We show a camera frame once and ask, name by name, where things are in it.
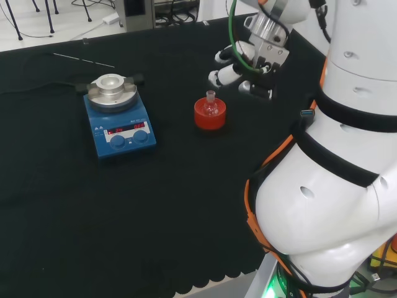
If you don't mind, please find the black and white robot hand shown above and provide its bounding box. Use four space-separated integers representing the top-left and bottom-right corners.
208 34 291 101

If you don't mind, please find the clear round-bottom flask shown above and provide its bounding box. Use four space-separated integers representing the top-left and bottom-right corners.
203 90 219 117

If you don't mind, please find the grey metal column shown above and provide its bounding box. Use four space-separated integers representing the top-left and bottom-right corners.
118 0 156 32

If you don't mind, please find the blue base heater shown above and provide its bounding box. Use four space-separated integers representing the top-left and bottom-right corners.
76 73 158 162

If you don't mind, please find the thin metal probe rod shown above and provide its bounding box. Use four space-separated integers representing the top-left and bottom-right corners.
52 53 116 68

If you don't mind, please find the black bench cloth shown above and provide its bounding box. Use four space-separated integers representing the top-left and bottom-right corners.
0 14 330 298

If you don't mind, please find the black tripod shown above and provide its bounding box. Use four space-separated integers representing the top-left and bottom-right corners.
0 0 60 41

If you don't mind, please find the yellow stop button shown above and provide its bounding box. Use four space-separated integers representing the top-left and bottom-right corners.
369 240 397 268

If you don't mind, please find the green cable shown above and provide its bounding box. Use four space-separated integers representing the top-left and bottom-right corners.
228 0 265 75

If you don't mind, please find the orange flask support ring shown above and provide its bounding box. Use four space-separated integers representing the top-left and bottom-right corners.
194 96 227 130

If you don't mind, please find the orange cable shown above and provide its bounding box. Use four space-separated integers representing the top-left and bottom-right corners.
244 55 330 298

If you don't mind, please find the grey metal base plate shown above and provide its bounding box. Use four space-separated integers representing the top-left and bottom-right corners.
246 256 280 298

